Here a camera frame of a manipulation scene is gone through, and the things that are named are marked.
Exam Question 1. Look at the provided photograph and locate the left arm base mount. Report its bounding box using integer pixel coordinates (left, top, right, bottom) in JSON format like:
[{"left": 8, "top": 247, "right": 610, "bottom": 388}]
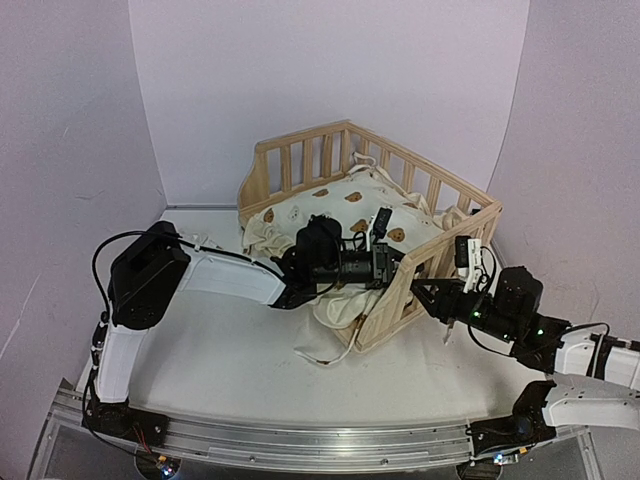
[{"left": 83, "top": 399, "right": 169, "bottom": 447}]

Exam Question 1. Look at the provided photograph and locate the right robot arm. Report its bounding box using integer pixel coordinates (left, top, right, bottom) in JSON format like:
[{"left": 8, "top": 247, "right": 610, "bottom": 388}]
[{"left": 411, "top": 266, "right": 639, "bottom": 443}]

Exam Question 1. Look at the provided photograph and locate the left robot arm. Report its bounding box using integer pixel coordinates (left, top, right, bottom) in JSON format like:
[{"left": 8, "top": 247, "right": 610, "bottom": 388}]
[{"left": 89, "top": 208, "right": 404, "bottom": 437}]

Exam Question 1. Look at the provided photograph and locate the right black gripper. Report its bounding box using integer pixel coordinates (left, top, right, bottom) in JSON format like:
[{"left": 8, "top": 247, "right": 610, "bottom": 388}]
[{"left": 409, "top": 279, "right": 518, "bottom": 345}]

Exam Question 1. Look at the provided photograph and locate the wooden pet bed frame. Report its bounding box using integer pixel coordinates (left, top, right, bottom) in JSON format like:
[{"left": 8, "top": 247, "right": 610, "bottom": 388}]
[{"left": 238, "top": 120, "right": 503, "bottom": 353}]

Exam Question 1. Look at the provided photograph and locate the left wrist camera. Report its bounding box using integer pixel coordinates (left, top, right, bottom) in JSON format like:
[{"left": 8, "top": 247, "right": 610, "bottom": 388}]
[{"left": 365, "top": 207, "right": 393, "bottom": 251}]

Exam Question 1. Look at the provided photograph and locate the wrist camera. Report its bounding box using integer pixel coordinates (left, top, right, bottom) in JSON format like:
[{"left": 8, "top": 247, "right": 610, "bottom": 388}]
[
  {"left": 365, "top": 207, "right": 393, "bottom": 251},
  {"left": 454, "top": 235, "right": 489, "bottom": 293}
]

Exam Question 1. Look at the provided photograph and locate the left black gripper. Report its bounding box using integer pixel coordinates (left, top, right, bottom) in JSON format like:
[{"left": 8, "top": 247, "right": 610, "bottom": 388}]
[{"left": 315, "top": 245, "right": 426, "bottom": 292}]

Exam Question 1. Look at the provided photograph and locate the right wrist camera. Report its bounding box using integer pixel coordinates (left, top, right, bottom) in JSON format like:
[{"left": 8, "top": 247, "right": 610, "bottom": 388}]
[{"left": 454, "top": 235, "right": 489, "bottom": 293}]

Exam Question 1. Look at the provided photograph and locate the aluminium front rail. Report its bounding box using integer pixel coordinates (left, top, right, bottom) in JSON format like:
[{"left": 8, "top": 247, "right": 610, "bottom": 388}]
[{"left": 47, "top": 379, "right": 591, "bottom": 464}]

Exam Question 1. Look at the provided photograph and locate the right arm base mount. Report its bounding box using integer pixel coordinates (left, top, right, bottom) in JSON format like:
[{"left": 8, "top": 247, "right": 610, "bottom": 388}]
[{"left": 465, "top": 415, "right": 557, "bottom": 457}]

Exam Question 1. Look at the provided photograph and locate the bear print cushion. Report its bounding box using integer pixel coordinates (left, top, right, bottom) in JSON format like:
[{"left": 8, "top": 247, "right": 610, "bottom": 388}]
[{"left": 242, "top": 152, "right": 466, "bottom": 369}]

